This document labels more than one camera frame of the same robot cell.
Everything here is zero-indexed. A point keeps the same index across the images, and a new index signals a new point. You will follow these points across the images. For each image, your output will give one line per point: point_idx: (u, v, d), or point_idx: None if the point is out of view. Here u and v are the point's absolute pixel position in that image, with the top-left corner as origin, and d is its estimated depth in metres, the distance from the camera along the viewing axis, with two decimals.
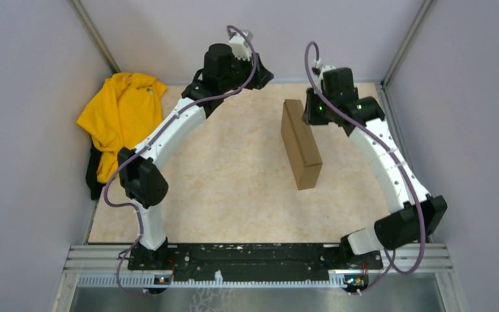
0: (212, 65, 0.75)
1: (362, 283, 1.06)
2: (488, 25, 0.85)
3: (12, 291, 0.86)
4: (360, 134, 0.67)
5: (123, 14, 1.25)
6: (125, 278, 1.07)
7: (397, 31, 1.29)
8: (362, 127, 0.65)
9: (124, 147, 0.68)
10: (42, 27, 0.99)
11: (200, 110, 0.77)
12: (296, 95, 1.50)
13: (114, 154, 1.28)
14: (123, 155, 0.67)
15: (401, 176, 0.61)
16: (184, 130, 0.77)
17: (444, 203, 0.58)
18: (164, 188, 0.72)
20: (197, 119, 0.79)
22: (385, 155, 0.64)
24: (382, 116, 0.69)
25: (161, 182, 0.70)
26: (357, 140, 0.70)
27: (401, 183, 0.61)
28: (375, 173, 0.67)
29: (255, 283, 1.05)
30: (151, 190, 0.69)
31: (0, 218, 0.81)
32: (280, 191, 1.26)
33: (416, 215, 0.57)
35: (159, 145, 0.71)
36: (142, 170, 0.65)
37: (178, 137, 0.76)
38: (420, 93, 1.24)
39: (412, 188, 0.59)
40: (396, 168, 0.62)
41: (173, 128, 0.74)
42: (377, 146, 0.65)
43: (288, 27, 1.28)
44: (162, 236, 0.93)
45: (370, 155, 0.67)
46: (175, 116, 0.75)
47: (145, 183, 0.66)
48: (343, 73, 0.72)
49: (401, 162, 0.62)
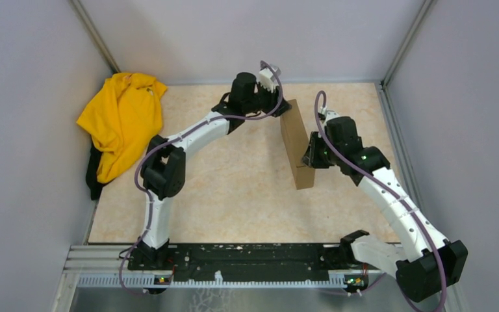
0: (238, 90, 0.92)
1: (362, 283, 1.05)
2: (488, 25, 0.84)
3: (11, 292, 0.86)
4: (369, 182, 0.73)
5: (123, 14, 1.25)
6: (127, 278, 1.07)
7: (398, 31, 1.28)
8: (370, 175, 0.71)
9: (157, 136, 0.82)
10: (41, 26, 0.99)
11: (226, 123, 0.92)
12: (296, 95, 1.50)
13: (114, 154, 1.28)
14: (155, 143, 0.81)
15: (416, 223, 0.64)
16: (208, 136, 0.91)
17: (462, 247, 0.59)
18: (180, 182, 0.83)
20: (220, 130, 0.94)
22: (396, 201, 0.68)
24: (387, 165, 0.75)
25: (180, 175, 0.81)
26: (366, 188, 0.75)
27: (416, 231, 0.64)
28: (390, 222, 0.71)
29: (255, 283, 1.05)
30: (173, 179, 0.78)
31: None
32: (280, 191, 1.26)
33: (436, 262, 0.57)
35: (190, 140, 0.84)
36: (173, 156, 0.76)
37: (203, 140, 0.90)
38: (420, 93, 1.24)
39: (429, 236, 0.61)
40: (409, 216, 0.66)
41: (201, 131, 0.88)
42: (388, 194, 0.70)
43: (288, 26, 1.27)
44: (165, 234, 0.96)
45: (383, 203, 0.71)
46: (204, 122, 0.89)
47: (172, 169, 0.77)
48: (347, 125, 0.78)
49: (413, 209, 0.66)
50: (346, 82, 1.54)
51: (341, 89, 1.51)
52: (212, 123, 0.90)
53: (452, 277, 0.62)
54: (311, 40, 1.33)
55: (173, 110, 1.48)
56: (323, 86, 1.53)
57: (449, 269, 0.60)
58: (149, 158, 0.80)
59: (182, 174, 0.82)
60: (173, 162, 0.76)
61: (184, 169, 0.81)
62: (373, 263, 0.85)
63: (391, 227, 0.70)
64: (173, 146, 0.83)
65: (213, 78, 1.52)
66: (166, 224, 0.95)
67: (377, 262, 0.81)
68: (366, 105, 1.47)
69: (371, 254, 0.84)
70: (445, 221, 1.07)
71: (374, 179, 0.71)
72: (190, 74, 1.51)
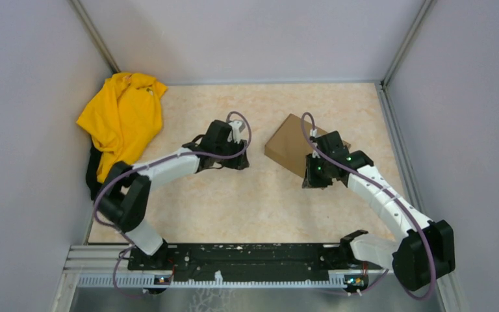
0: (214, 130, 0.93)
1: (362, 283, 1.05)
2: (488, 25, 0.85)
3: (12, 292, 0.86)
4: (355, 179, 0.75)
5: (123, 15, 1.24)
6: (121, 278, 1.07)
7: (397, 31, 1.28)
8: (355, 171, 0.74)
9: (121, 163, 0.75)
10: (40, 26, 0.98)
11: (196, 160, 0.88)
12: (296, 95, 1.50)
13: (114, 154, 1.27)
14: (117, 169, 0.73)
15: (399, 208, 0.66)
16: (177, 171, 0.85)
17: (447, 227, 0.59)
18: (140, 216, 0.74)
20: (188, 168, 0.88)
22: (379, 192, 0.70)
24: (371, 162, 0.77)
25: (140, 208, 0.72)
26: (354, 186, 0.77)
27: (401, 214, 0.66)
28: (378, 212, 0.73)
29: (255, 283, 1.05)
30: (132, 212, 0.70)
31: None
32: (280, 191, 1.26)
33: (422, 241, 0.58)
35: (156, 170, 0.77)
36: (137, 183, 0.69)
37: (169, 174, 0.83)
38: (420, 93, 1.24)
39: (412, 217, 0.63)
40: (392, 201, 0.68)
41: (171, 163, 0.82)
42: (372, 186, 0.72)
43: (288, 26, 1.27)
44: (157, 240, 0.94)
45: (369, 196, 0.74)
46: (175, 155, 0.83)
47: (132, 201, 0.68)
48: (331, 135, 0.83)
49: (396, 195, 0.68)
50: (346, 82, 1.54)
51: (341, 89, 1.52)
52: (182, 158, 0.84)
53: (447, 262, 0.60)
54: (310, 41, 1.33)
55: (173, 110, 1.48)
56: (323, 86, 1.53)
57: (439, 252, 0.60)
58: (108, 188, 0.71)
59: (143, 207, 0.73)
60: (136, 191, 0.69)
61: (146, 202, 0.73)
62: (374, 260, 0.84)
63: (379, 217, 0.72)
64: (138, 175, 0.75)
65: (214, 78, 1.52)
66: (152, 232, 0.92)
67: (378, 259, 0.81)
68: (366, 105, 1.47)
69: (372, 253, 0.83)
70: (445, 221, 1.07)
71: (360, 174, 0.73)
72: (190, 75, 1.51)
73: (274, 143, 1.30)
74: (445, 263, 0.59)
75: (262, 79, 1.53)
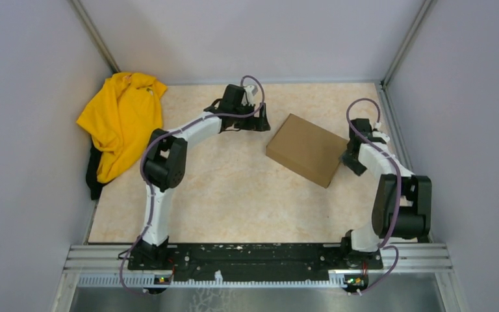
0: (230, 93, 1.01)
1: (362, 283, 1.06)
2: (487, 26, 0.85)
3: (11, 292, 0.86)
4: (364, 148, 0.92)
5: (123, 15, 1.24)
6: (127, 278, 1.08)
7: (397, 31, 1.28)
8: (366, 140, 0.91)
9: (158, 129, 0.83)
10: (39, 26, 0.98)
11: (219, 121, 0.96)
12: (295, 95, 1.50)
13: (114, 154, 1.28)
14: (156, 135, 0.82)
15: (390, 163, 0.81)
16: (204, 132, 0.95)
17: (427, 181, 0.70)
18: (181, 174, 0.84)
20: (212, 129, 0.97)
22: (379, 154, 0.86)
24: (383, 141, 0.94)
25: (181, 166, 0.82)
26: (364, 155, 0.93)
27: (389, 166, 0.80)
28: (377, 173, 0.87)
29: (255, 283, 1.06)
30: (175, 170, 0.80)
31: None
32: (280, 191, 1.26)
33: (396, 180, 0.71)
35: (189, 132, 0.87)
36: (176, 145, 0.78)
37: (198, 135, 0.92)
38: (420, 93, 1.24)
39: (396, 164, 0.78)
40: (386, 159, 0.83)
41: (199, 125, 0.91)
42: (375, 151, 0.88)
43: (288, 26, 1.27)
44: (164, 232, 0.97)
45: (372, 162, 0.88)
46: (201, 119, 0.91)
47: (175, 160, 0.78)
48: (362, 121, 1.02)
49: (390, 155, 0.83)
50: (346, 82, 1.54)
51: (341, 89, 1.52)
52: (207, 121, 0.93)
53: (423, 221, 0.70)
54: (310, 41, 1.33)
55: (173, 110, 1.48)
56: (323, 86, 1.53)
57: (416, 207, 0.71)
58: (153, 148, 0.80)
59: (183, 165, 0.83)
60: (177, 152, 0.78)
61: (185, 160, 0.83)
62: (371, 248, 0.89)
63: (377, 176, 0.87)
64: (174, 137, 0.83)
65: (213, 78, 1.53)
66: (162, 225, 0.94)
67: (368, 238, 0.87)
68: (366, 105, 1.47)
69: (366, 240, 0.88)
70: (445, 221, 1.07)
71: (372, 145, 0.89)
72: (190, 74, 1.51)
73: (276, 145, 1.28)
74: (420, 218, 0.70)
75: (262, 79, 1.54)
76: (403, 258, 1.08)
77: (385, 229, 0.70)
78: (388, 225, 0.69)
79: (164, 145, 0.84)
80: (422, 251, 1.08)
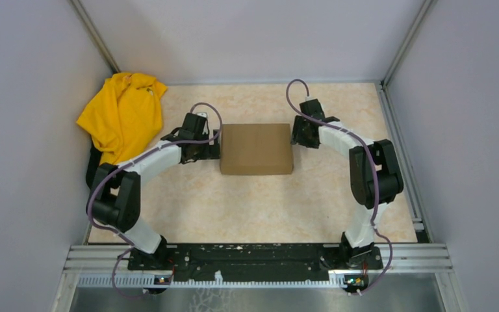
0: (190, 121, 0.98)
1: (362, 283, 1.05)
2: (487, 26, 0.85)
3: (11, 292, 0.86)
4: (324, 130, 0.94)
5: (123, 17, 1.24)
6: (120, 279, 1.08)
7: (397, 32, 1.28)
8: (321, 122, 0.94)
9: (106, 163, 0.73)
10: (39, 27, 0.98)
11: (177, 149, 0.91)
12: (295, 95, 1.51)
13: (114, 154, 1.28)
14: (104, 171, 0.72)
15: (351, 137, 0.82)
16: (162, 162, 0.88)
17: (389, 142, 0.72)
18: (136, 211, 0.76)
20: (171, 158, 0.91)
22: (338, 132, 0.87)
24: (336, 119, 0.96)
25: (135, 204, 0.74)
26: (327, 139, 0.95)
27: (351, 140, 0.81)
28: (342, 151, 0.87)
29: (255, 283, 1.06)
30: (127, 208, 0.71)
31: None
32: (280, 191, 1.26)
33: (363, 149, 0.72)
35: (142, 165, 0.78)
36: (127, 180, 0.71)
37: (154, 166, 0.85)
38: (420, 93, 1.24)
39: (356, 136, 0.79)
40: (346, 134, 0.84)
41: (155, 156, 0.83)
42: (333, 130, 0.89)
43: (288, 27, 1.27)
44: (155, 236, 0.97)
45: (335, 142, 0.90)
46: (157, 148, 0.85)
47: (127, 197, 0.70)
48: (312, 103, 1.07)
49: (348, 130, 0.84)
50: (346, 82, 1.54)
51: (341, 89, 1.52)
52: (165, 150, 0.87)
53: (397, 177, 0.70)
54: (310, 41, 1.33)
55: (173, 110, 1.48)
56: (323, 86, 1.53)
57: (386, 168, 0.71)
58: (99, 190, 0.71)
59: (137, 203, 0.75)
60: (128, 188, 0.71)
61: (139, 196, 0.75)
62: (368, 236, 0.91)
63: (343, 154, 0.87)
64: (124, 171, 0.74)
65: (214, 78, 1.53)
66: (151, 230, 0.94)
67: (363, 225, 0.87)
68: (366, 105, 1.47)
69: (359, 229, 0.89)
70: (446, 221, 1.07)
71: (329, 125, 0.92)
72: (190, 75, 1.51)
73: (246, 160, 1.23)
74: (393, 176, 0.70)
75: (263, 79, 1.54)
76: (403, 258, 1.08)
77: (371, 197, 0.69)
78: (373, 193, 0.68)
79: (114, 181, 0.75)
80: (422, 252, 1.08)
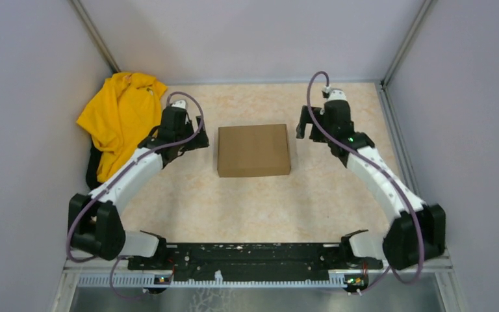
0: (169, 119, 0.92)
1: (362, 283, 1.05)
2: (487, 26, 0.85)
3: (12, 292, 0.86)
4: (355, 160, 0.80)
5: (123, 16, 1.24)
6: (118, 279, 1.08)
7: (397, 31, 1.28)
8: (356, 152, 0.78)
9: (78, 194, 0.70)
10: (39, 26, 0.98)
11: (157, 157, 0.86)
12: (295, 95, 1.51)
13: (114, 154, 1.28)
14: (76, 203, 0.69)
15: (394, 188, 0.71)
16: (142, 176, 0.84)
17: (440, 212, 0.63)
18: (119, 237, 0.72)
20: (154, 166, 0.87)
22: (377, 173, 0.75)
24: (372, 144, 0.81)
25: (117, 231, 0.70)
26: (356, 168, 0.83)
27: (394, 195, 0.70)
28: (375, 194, 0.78)
29: (255, 283, 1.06)
30: (108, 239, 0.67)
31: None
32: (280, 191, 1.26)
33: (412, 221, 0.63)
35: (118, 188, 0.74)
36: (101, 212, 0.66)
37: (135, 182, 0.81)
38: (420, 93, 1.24)
39: (405, 197, 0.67)
40: (388, 182, 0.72)
41: (132, 173, 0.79)
42: (370, 167, 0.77)
43: (288, 27, 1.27)
44: (153, 239, 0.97)
45: (366, 177, 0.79)
46: (132, 162, 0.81)
47: (104, 229, 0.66)
48: (341, 110, 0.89)
49: (392, 177, 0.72)
50: (346, 82, 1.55)
51: (341, 89, 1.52)
52: (141, 162, 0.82)
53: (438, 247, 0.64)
54: (310, 41, 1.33)
55: None
56: (323, 86, 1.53)
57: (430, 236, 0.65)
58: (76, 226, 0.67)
59: (119, 229, 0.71)
60: (102, 220, 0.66)
61: (119, 223, 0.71)
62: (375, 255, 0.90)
63: (375, 197, 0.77)
64: (99, 202, 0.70)
65: (214, 78, 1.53)
66: (145, 236, 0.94)
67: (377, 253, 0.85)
68: (366, 104, 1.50)
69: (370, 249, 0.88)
70: (446, 221, 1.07)
71: (362, 156, 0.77)
72: (190, 75, 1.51)
73: (245, 163, 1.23)
74: (435, 247, 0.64)
75: (263, 79, 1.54)
76: None
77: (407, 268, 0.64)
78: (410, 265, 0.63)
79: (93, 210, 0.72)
80: None
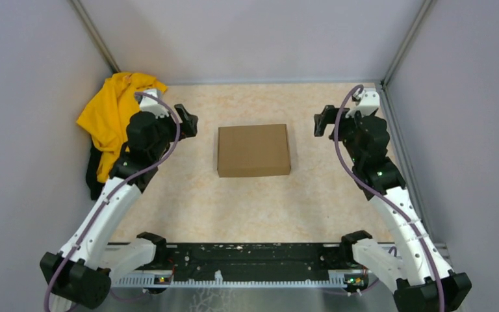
0: (136, 136, 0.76)
1: (362, 283, 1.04)
2: (487, 25, 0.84)
3: (12, 292, 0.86)
4: (382, 203, 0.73)
5: (122, 16, 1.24)
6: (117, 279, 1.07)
7: (398, 31, 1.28)
8: (384, 197, 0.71)
9: (47, 254, 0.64)
10: (39, 26, 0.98)
11: (131, 187, 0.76)
12: (295, 95, 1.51)
13: (114, 154, 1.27)
14: (49, 263, 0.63)
15: (422, 249, 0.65)
16: (117, 214, 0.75)
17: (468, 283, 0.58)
18: (103, 284, 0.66)
20: (130, 197, 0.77)
22: (405, 225, 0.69)
24: (402, 184, 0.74)
25: (98, 281, 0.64)
26: (378, 206, 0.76)
27: (422, 256, 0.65)
28: (397, 242, 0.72)
29: (255, 283, 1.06)
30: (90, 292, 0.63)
31: None
32: (280, 191, 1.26)
33: (437, 292, 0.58)
35: (90, 241, 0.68)
36: (73, 274, 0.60)
37: (111, 223, 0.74)
38: (420, 93, 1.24)
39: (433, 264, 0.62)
40: (416, 241, 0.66)
41: (103, 216, 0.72)
42: (398, 216, 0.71)
43: (288, 26, 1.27)
44: (147, 247, 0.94)
45: (392, 223, 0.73)
46: (102, 202, 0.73)
47: (80, 288, 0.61)
48: (380, 139, 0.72)
49: (422, 235, 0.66)
50: (345, 82, 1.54)
51: (341, 89, 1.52)
52: (112, 199, 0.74)
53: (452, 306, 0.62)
54: (310, 41, 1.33)
55: None
56: (323, 85, 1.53)
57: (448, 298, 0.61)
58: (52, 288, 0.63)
59: (100, 275, 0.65)
60: (76, 282, 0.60)
61: (97, 273, 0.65)
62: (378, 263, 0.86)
63: (397, 246, 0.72)
64: (71, 260, 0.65)
65: (214, 78, 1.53)
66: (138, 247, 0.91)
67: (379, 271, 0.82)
68: None
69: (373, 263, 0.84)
70: (446, 221, 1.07)
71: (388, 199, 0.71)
72: (190, 75, 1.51)
73: (247, 162, 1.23)
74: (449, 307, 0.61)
75: (263, 79, 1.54)
76: None
77: None
78: None
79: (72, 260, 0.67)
80: None
